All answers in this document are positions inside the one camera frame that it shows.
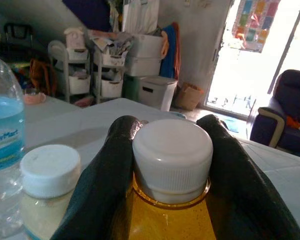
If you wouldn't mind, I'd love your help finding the brown paper bag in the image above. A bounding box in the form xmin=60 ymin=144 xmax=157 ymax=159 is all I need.
xmin=174 ymin=82 xmax=205 ymax=111

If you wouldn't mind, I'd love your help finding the blue towel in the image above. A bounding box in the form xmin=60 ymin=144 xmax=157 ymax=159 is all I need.
xmin=159 ymin=24 xmax=177 ymax=80

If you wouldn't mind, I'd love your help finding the white storage cart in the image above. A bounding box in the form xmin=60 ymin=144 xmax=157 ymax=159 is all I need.
xmin=89 ymin=37 xmax=127 ymax=103
xmin=47 ymin=39 xmax=92 ymax=103

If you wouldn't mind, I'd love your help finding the black metal chair frame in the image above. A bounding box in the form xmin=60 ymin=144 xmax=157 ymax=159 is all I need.
xmin=3 ymin=22 xmax=33 ymax=51

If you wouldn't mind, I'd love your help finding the yellow juice bottle white cap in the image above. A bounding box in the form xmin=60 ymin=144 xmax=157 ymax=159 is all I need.
xmin=109 ymin=119 xmax=219 ymax=240

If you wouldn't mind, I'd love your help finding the colourful patchwork quilt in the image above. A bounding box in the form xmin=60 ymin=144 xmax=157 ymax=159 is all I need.
xmin=231 ymin=0 xmax=281 ymax=53

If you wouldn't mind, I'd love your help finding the green plastic bin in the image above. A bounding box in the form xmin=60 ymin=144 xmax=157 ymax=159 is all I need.
xmin=121 ymin=74 xmax=142 ymax=102

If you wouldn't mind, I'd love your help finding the orange towel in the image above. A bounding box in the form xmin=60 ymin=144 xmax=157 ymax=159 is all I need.
xmin=171 ymin=21 xmax=182 ymax=81

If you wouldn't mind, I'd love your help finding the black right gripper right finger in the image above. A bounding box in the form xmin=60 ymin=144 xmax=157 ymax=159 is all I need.
xmin=195 ymin=114 xmax=300 ymax=240

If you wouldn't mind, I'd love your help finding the white paper bag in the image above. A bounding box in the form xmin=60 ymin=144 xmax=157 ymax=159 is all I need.
xmin=121 ymin=0 xmax=159 ymax=35

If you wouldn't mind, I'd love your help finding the clear water bottle blue label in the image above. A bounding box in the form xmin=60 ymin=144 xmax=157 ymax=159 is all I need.
xmin=0 ymin=26 xmax=27 ymax=240

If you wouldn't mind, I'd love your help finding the cream drink bottle white cap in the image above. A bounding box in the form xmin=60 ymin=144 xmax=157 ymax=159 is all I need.
xmin=19 ymin=144 xmax=82 ymax=240

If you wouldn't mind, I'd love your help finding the dark blue armchair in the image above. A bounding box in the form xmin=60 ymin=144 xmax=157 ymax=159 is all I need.
xmin=249 ymin=69 xmax=300 ymax=156

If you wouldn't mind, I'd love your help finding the blue floor mat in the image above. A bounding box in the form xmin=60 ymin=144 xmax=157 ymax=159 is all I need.
xmin=221 ymin=117 xmax=241 ymax=135

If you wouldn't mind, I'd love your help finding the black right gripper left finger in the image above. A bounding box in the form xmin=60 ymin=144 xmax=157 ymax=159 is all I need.
xmin=49 ymin=114 xmax=145 ymax=240

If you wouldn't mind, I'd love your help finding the white plastic storage box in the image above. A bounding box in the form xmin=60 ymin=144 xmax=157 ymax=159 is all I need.
xmin=126 ymin=33 xmax=166 ymax=60
xmin=124 ymin=56 xmax=163 ymax=77

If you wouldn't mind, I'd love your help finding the white lidded bin handle slot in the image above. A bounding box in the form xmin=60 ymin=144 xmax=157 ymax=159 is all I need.
xmin=137 ymin=76 xmax=178 ymax=112

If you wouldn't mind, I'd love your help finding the orange cloth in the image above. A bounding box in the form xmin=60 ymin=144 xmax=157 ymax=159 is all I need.
xmin=29 ymin=58 xmax=57 ymax=97

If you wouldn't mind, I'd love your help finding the purple board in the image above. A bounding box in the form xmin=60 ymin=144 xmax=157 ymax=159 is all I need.
xmin=61 ymin=0 xmax=113 ymax=32

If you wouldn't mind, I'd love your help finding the pink bowl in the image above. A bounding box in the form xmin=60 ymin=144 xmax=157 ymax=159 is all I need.
xmin=23 ymin=89 xmax=46 ymax=105

